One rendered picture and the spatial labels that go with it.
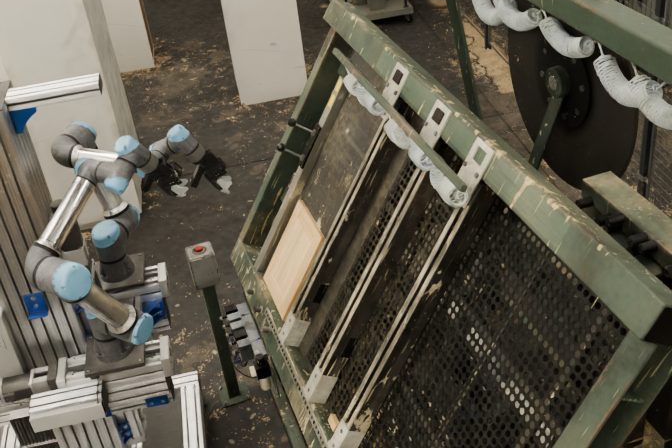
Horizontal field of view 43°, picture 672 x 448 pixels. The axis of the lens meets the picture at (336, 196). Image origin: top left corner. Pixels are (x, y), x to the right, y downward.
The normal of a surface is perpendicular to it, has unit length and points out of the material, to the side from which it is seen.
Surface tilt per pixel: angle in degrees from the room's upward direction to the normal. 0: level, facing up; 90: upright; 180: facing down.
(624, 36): 90
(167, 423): 0
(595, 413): 58
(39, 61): 90
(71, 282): 84
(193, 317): 0
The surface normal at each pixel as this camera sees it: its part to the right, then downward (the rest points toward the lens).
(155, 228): -0.11, -0.83
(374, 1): 0.19, 0.51
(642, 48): -0.94, 0.26
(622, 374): -0.86, -0.22
